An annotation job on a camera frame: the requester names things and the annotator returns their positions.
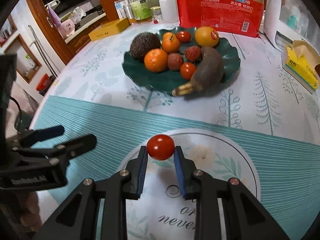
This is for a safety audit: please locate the red paper cup package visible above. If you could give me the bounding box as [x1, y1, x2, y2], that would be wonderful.
[176, 0, 265, 37]

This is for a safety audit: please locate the dark brown avocado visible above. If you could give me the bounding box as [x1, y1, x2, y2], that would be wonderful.
[129, 32, 161, 60]

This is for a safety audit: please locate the dark green scalloped plate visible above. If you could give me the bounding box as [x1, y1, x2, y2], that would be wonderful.
[122, 27, 240, 96]

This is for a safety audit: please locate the overripe brown banana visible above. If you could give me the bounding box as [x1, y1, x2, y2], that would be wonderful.
[171, 47, 224, 96]

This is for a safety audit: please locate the yellow tissue pack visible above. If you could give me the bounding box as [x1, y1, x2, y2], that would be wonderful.
[281, 40, 319, 94]

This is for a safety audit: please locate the white plastic squeeze bottle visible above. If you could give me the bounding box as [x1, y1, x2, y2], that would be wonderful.
[159, 0, 179, 23]

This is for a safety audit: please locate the small glass jar gold lid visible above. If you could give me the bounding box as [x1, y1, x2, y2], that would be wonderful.
[150, 6, 163, 24]

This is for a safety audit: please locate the cherry tomato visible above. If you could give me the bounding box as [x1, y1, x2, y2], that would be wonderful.
[180, 62, 197, 80]
[175, 31, 192, 43]
[146, 134, 175, 161]

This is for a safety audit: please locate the silver metal can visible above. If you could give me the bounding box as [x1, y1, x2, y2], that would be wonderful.
[123, 4, 137, 25]

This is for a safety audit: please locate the person's hand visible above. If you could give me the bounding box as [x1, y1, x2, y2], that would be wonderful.
[17, 192, 42, 232]

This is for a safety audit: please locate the yellow cardboard box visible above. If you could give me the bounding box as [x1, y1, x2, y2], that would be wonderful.
[88, 18, 130, 41]

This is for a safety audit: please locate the clear bottle green label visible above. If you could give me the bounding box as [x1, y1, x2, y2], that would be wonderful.
[130, 0, 152, 23]

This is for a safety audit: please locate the mandarin orange without stem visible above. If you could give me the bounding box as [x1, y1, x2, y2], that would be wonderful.
[144, 49, 168, 73]

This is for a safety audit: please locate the white appliance with clear lid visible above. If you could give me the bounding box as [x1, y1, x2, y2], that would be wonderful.
[264, 0, 319, 51]

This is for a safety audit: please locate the white blue small carton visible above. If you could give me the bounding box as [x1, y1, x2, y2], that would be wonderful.
[114, 0, 128, 20]

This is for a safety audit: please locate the teal striped floral placemat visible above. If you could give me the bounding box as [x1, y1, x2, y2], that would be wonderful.
[35, 96, 319, 239]

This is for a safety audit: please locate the red container on floor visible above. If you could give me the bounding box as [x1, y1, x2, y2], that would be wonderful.
[36, 74, 52, 93]

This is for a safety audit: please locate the large yellow orange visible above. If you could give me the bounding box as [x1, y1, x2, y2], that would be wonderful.
[194, 27, 219, 47]

